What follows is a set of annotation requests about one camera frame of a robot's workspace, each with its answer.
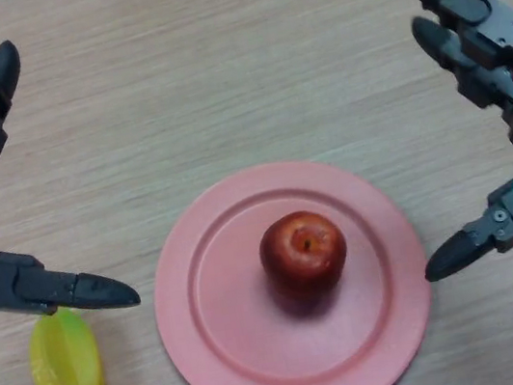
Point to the red apple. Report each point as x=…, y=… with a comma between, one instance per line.
x=303, y=254

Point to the yellow starfruit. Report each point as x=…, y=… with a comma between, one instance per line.
x=66, y=364

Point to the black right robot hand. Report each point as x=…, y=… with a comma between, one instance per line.
x=505, y=65

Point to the pink round plate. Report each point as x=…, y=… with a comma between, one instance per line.
x=238, y=322

